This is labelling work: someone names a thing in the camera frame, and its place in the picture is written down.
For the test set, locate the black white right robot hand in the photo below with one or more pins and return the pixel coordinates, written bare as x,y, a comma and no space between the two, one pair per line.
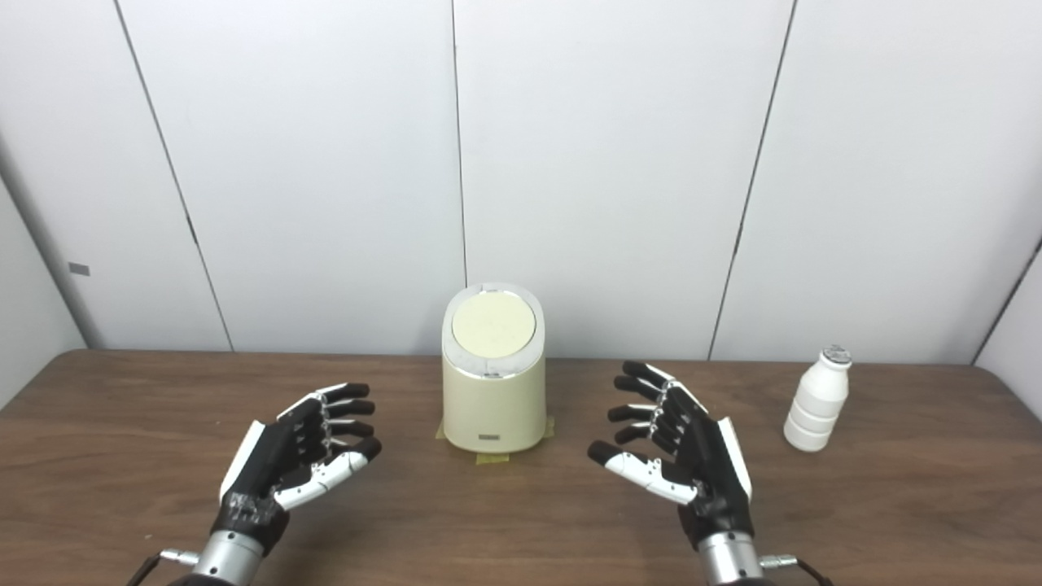
708,464

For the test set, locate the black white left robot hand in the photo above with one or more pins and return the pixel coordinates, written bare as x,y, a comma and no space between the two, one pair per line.
264,472

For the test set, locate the small white plastic bottle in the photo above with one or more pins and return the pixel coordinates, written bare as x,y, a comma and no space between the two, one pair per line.
814,407

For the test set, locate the cream round bin lid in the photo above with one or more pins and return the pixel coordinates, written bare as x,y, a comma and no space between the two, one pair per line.
493,321

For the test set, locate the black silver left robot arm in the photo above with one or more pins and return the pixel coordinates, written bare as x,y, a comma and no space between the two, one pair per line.
228,561

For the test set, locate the cream-colored round bin body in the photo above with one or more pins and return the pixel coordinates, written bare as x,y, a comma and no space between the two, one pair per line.
492,407

